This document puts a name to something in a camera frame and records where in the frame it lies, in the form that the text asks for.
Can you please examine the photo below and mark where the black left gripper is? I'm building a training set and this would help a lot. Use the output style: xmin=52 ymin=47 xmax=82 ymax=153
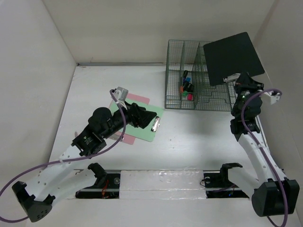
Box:
xmin=102 ymin=100 xmax=156 ymax=140

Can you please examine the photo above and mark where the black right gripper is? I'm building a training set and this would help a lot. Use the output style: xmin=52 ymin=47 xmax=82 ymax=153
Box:
xmin=231 ymin=70 xmax=264 ymax=116

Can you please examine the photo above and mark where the black clipboard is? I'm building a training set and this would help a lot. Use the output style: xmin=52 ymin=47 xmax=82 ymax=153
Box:
xmin=203 ymin=32 xmax=265 ymax=86

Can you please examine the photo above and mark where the pink cap highlighter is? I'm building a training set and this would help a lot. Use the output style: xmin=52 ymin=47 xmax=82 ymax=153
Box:
xmin=187 ymin=94 xmax=193 ymax=101

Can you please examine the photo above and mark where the purple cap highlighter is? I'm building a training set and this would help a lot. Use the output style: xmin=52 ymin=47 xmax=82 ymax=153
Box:
xmin=183 ymin=70 xmax=188 ymax=82

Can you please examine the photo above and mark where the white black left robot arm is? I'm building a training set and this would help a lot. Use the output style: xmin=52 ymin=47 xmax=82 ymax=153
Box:
xmin=12 ymin=103 xmax=157 ymax=222

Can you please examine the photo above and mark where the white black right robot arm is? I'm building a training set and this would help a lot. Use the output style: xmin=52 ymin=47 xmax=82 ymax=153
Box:
xmin=219 ymin=72 xmax=300 ymax=217

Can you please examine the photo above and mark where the pink clipboard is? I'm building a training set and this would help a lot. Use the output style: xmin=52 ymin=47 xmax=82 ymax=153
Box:
xmin=107 ymin=92 xmax=151 ymax=146

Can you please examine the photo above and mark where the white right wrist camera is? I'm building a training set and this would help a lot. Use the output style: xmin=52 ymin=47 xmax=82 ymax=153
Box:
xmin=262 ymin=90 xmax=282 ymax=105

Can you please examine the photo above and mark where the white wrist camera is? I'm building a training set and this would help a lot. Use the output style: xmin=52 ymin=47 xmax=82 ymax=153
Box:
xmin=114 ymin=87 xmax=128 ymax=104
xmin=262 ymin=90 xmax=282 ymax=105

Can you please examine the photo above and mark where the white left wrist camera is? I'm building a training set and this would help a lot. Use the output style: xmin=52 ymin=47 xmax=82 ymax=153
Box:
xmin=114 ymin=87 xmax=128 ymax=104

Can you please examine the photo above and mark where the green wire mesh desk organizer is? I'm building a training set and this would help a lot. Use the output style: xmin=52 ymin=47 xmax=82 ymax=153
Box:
xmin=165 ymin=40 xmax=237 ymax=112

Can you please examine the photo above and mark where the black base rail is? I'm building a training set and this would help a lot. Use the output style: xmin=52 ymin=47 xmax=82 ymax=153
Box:
xmin=75 ymin=170 xmax=246 ymax=200

